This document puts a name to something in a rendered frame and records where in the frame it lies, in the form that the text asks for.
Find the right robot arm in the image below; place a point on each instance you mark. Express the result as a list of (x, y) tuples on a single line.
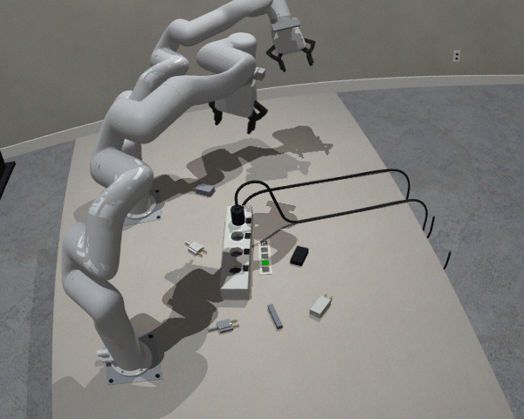
[(95, 245)]

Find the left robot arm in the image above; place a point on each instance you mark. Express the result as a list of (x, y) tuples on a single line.
[(167, 63)]

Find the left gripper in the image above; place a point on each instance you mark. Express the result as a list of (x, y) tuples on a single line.
[(290, 41)]

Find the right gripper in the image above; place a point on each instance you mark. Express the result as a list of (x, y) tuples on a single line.
[(240, 103)]

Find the white rectangular plug with two brass pins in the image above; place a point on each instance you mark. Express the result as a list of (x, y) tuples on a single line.
[(320, 306)]

